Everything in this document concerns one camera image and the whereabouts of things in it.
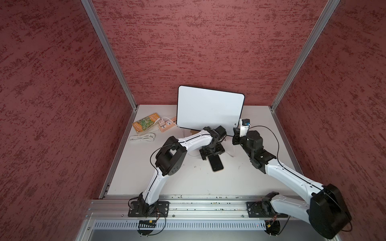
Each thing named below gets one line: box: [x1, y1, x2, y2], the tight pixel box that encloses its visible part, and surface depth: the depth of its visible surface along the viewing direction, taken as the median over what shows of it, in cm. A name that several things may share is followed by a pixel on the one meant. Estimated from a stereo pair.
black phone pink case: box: [207, 154, 224, 172], surface depth 91 cm
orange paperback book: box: [132, 112, 161, 135], surface depth 108 cm
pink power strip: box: [158, 116, 177, 133], surface depth 107 cm
